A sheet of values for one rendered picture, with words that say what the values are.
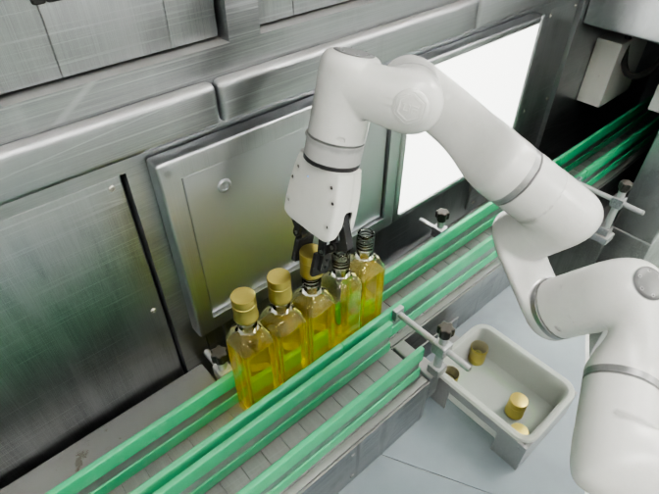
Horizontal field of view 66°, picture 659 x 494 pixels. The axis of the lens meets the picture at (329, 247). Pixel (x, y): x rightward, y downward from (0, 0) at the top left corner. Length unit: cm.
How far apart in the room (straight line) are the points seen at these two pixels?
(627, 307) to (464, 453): 49
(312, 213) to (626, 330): 40
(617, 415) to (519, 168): 29
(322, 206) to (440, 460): 57
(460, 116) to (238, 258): 41
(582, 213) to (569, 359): 60
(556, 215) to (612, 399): 22
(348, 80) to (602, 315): 41
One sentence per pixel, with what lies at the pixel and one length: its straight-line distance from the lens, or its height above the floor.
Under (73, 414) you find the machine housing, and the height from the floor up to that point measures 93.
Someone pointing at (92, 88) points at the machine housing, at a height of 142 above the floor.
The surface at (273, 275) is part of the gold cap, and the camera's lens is 72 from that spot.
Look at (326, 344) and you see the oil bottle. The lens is 87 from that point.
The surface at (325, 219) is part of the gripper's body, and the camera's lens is 66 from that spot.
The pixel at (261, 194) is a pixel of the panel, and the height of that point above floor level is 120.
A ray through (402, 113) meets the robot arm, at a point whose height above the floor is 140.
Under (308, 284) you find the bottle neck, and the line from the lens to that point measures 77.
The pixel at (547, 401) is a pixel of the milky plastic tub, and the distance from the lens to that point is 114.
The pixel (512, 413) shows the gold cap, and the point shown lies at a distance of 108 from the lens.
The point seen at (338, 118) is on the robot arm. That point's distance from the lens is 62.
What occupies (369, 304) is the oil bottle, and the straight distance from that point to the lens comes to 90.
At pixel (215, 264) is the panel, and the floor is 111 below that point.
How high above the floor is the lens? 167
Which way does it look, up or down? 42 degrees down
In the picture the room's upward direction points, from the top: straight up
